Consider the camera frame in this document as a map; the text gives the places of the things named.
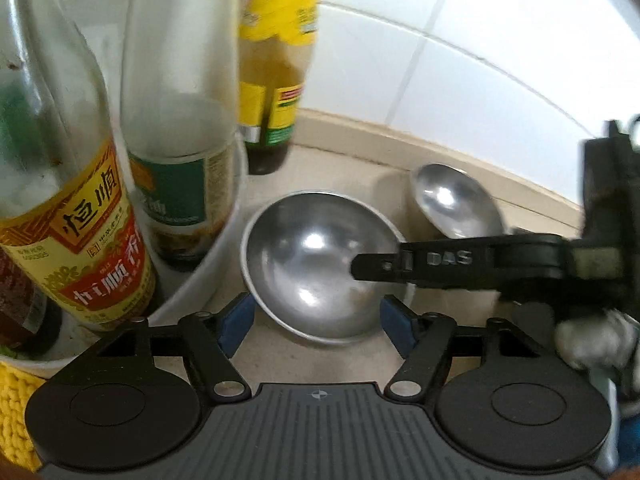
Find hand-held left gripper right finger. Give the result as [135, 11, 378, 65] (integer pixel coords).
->
[379, 296, 532, 404]

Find medium steel bowl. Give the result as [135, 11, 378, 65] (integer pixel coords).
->
[409, 162, 507, 241]

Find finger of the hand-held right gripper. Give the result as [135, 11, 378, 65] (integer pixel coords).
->
[349, 233, 569, 291]

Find person's right hand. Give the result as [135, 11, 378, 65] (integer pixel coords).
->
[555, 309, 640, 371]

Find green yellow label bottle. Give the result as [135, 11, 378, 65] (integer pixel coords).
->
[237, 0, 322, 176]

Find soy sauce bottle red label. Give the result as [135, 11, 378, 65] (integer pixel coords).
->
[0, 244, 64, 357]

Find white rotating condiment rack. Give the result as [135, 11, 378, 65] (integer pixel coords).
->
[0, 129, 251, 382]

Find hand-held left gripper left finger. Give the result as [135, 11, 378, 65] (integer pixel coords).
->
[97, 292, 257, 404]

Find gold cap bottle green label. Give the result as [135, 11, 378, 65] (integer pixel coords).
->
[119, 0, 242, 274]

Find large steel bowl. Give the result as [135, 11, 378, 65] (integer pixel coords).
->
[239, 190, 417, 347]

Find vinegar bottle yellow cap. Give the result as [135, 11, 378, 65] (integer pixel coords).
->
[0, 0, 162, 334]

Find yellow chenille mat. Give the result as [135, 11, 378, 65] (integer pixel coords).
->
[0, 359, 52, 473]

